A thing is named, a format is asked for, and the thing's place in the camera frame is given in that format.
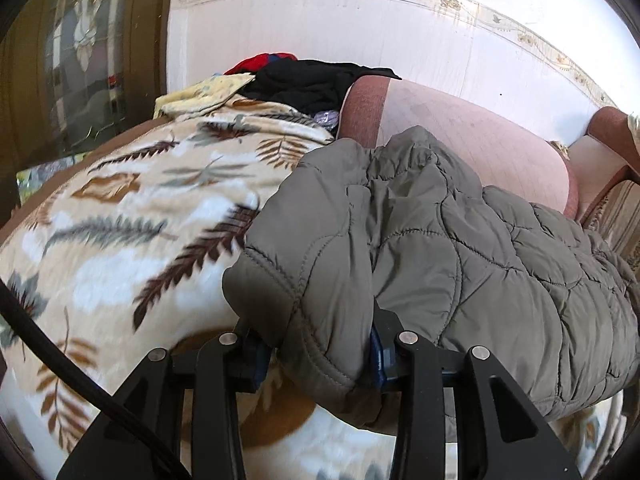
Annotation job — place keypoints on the pink padded headboard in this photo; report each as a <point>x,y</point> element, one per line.
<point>502,153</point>

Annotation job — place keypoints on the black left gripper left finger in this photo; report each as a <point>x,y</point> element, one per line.
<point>175,416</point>

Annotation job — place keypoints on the yellow floral cloth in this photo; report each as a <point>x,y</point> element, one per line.
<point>201,98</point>

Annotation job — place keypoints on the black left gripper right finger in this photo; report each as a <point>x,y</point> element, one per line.
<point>498,432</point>

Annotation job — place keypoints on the grey quilted puffer jacket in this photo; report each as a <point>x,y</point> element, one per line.
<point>409,228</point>

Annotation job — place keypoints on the black and red clothes pile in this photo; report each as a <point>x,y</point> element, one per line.
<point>309,86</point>

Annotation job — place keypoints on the brown wooden wardrobe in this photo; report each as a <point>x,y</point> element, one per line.
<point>74,74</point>

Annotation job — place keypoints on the striped beige pillow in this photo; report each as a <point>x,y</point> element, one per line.
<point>617,219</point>

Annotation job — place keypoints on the leaf pattern fleece blanket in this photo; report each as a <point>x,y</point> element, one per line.
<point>129,255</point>

